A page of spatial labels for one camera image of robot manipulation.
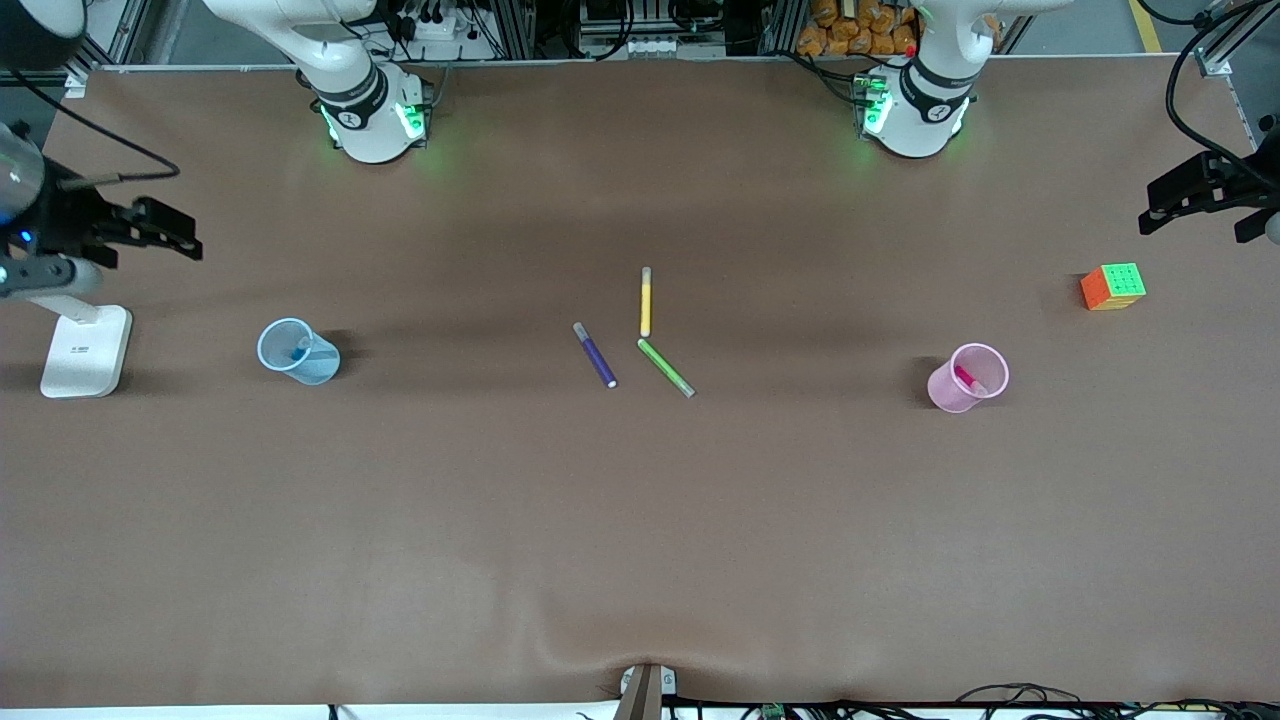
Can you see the aluminium frame profile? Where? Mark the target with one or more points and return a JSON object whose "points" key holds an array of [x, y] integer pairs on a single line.
{"points": [[100, 45], [1228, 42]]}

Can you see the brown post with metal bracket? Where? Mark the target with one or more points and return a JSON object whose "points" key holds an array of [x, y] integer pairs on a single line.
{"points": [[645, 692]]}

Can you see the blue marker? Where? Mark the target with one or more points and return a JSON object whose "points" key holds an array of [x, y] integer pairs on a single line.
{"points": [[300, 350]]}

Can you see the pink marker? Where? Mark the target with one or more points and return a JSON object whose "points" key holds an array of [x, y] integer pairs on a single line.
{"points": [[968, 379]]}

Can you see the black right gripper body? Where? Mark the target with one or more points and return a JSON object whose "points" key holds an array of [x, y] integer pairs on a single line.
{"points": [[66, 218]]}

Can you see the small white power strip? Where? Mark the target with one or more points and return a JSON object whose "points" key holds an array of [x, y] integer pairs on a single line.
{"points": [[655, 46]]}

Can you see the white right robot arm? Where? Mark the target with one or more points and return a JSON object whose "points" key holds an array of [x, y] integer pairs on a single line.
{"points": [[360, 90]]}

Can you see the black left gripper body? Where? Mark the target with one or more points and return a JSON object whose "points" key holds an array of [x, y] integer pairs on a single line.
{"points": [[1262, 176]]}

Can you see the orange packaged goods pile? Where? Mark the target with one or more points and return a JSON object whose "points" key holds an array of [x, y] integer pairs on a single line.
{"points": [[850, 30]]}

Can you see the green marker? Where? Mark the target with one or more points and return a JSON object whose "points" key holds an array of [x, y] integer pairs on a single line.
{"points": [[665, 367]]}

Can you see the pink plastic cup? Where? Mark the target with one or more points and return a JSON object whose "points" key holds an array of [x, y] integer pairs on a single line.
{"points": [[945, 395]]}

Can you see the yellow marker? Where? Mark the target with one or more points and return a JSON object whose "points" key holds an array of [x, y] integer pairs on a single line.
{"points": [[646, 305]]}

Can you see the white stand base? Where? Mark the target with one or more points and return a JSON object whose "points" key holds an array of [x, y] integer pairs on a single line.
{"points": [[85, 355]]}

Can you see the purple marker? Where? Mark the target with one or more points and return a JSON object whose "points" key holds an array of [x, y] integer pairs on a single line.
{"points": [[595, 356]]}

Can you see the light blue plastic cup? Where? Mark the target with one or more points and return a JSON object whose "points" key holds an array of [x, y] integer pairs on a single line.
{"points": [[320, 372]]}

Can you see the multicoloured puzzle cube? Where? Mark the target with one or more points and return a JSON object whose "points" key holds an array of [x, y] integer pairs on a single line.
{"points": [[1112, 287]]}

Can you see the white power strip with plugs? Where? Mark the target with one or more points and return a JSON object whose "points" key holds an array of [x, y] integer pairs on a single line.
{"points": [[440, 27]]}

